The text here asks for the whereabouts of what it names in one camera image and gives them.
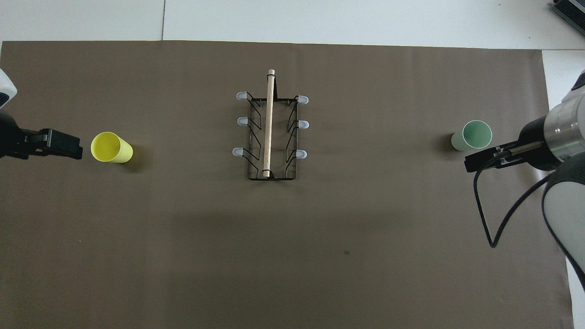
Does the black wire cup rack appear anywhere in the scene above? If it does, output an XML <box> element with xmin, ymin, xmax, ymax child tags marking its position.
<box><xmin>232</xmin><ymin>69</ymin><xmax>309</xmax><ymax>181</ymax></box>

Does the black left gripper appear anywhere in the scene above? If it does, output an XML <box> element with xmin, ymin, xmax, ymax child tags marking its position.
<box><xmin>0</xmin><ymin>110</ymin><xmax>83</xmax><ymax>159</ymax></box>

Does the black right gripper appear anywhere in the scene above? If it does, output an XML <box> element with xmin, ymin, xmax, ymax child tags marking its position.
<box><xmin>465</xmin><ymin>117</ymin><xmax>562</xmax><ymax>173</ymax></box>

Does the pale green plastic cup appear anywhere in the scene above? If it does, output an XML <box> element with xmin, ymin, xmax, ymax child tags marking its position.
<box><xmin>451</xmin><ymin>120</ymin><xmax>493</xmax><ymax>152</ymax></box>

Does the yellow plastic cup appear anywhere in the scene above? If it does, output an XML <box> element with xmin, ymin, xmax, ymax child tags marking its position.
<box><xmin>90</xmin><ymin>132</ymin><xmax>133</xmax><ymax>164</ymax></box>

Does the brown paper table mat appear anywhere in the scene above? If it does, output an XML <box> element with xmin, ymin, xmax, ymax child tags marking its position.
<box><xmin>0</xmin><ymin>40</ymin><xmax>574</xmax><ymax>329</ymax></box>

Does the grey ribbed device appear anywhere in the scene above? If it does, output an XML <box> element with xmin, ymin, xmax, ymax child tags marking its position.
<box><xmin>551</xmin><ymin>0</ymin><xmax>585</xmax><ymax>26</ymax></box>

